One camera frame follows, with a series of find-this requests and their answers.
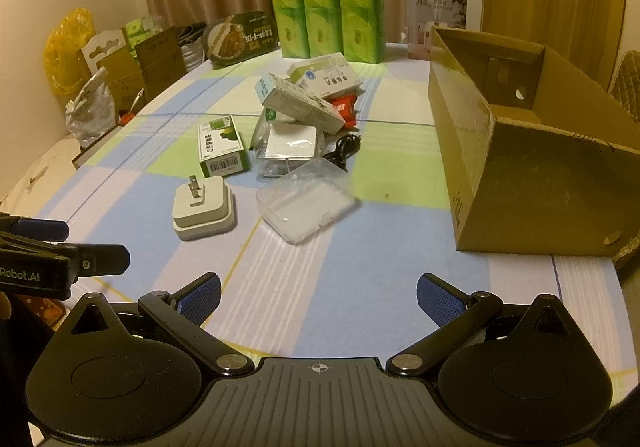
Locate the white green tablets box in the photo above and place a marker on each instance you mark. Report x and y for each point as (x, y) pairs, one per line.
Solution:
(326, 76)

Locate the yellow plastic bag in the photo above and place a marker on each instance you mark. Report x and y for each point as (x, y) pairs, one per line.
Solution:
(63, 62)

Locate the large cardboard box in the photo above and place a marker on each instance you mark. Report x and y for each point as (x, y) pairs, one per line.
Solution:
(538, 157)

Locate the white humidifier box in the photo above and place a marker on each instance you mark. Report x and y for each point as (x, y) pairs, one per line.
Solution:
(424, 15)

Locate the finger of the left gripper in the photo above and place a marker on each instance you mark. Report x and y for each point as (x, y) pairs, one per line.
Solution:
(38, 229)
(101, 260)

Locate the brown cardboard boxes stack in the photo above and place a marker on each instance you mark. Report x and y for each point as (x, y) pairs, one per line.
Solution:
(159, 64)

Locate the small green boxes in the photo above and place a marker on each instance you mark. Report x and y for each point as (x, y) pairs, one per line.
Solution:
(138, 30)

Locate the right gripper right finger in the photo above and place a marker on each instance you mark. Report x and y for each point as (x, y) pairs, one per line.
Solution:
(460, 319)

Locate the person's left hand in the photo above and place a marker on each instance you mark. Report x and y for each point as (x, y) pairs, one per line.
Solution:
(5, 307)

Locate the red candy wrapper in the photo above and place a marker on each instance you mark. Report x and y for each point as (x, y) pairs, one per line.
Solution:
(345, 105)

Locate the white blue ointment box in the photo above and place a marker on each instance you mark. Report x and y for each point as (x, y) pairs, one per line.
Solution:
(283, 96)

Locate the silver foil bag at edge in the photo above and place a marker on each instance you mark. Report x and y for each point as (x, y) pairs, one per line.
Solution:
(92, 113)

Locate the green white medicine box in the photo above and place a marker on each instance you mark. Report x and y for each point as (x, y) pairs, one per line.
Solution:
(221, 151)

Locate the dark oval food tray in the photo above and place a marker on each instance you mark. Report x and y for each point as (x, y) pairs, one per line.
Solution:
(233, 39)

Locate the white power adapter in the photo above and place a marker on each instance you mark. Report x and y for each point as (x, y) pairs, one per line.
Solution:
(203, 207)

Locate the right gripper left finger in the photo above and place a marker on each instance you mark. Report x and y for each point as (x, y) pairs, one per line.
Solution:
(178, 317)

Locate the red handled tool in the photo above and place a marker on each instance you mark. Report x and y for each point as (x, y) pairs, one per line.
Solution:
(126, 116)

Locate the white cardboard hanger card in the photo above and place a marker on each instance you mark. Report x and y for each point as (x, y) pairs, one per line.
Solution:
(101, 45)

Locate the white item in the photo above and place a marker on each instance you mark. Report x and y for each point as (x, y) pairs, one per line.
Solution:
(280, 144)

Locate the green tissue multipack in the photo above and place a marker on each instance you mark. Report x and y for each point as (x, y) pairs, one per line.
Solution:
(312, 28)

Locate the clear plastic case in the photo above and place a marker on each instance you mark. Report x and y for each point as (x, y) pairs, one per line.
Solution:
(307, 200)

